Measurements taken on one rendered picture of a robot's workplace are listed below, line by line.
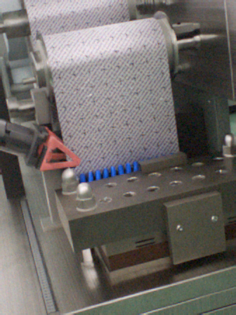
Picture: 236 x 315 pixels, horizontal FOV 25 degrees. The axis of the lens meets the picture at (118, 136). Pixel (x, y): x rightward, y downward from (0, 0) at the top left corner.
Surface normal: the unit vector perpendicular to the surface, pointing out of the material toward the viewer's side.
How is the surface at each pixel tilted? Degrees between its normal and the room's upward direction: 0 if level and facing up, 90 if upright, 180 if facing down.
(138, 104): 90
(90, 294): 0
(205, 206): 90
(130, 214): 90
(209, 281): 90
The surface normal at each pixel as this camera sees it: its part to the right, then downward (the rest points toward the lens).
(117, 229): 0.26, 0.22
